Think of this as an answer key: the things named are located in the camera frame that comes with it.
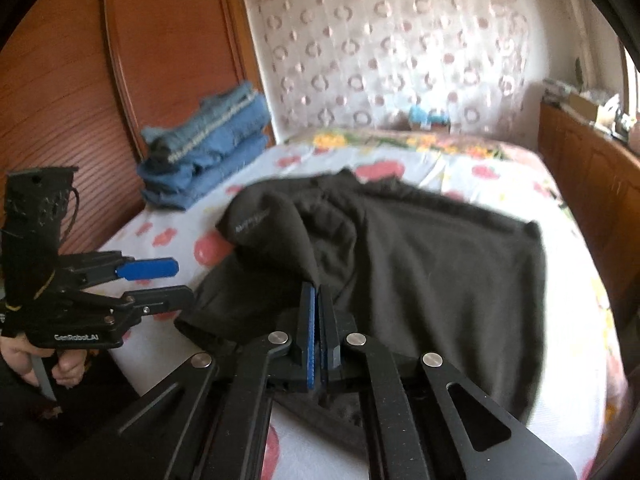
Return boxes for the window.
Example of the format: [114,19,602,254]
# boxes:
[619,42,640,128]

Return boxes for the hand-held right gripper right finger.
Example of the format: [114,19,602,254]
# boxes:
[319,285,581,480]

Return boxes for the black pants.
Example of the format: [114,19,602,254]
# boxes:
[175,167,548,456]

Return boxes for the blue denim jeans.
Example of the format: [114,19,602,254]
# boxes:
[141,157,271,212]
[137,130,274,188]

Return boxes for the wooden cabinet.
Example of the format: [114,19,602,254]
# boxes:
[536,97,640,326]

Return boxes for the ring pattern lace cloth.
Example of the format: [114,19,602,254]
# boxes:
[244,0,543,137]

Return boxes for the wooden headboard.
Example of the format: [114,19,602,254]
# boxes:
[0,0,277,281]

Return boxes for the faded light blue jeans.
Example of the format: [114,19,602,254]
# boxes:
[141,81,267,163]

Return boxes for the strawberry print bed sheet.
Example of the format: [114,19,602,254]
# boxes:
[95,132,631,480]

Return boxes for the person's left hand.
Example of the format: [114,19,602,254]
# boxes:
[0,332,96,390]

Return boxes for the open cardboard box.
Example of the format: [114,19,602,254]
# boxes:
[569,91,610,125]

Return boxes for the person's dark clothing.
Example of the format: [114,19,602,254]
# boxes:
[0,347,151,480]

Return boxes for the floral pillow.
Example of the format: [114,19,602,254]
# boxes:
[295,126,546,171]

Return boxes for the assorted clutter pile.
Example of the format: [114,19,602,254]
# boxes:
[541,55,640,143]

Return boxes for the small box with blue contents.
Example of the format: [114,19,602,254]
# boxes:
[406,104,452,129]

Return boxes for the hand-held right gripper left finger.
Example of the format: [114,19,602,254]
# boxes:
[62,282,321,480]

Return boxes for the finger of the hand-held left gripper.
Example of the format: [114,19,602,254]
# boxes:
[60,252,179,286]
[62,285,195,331]

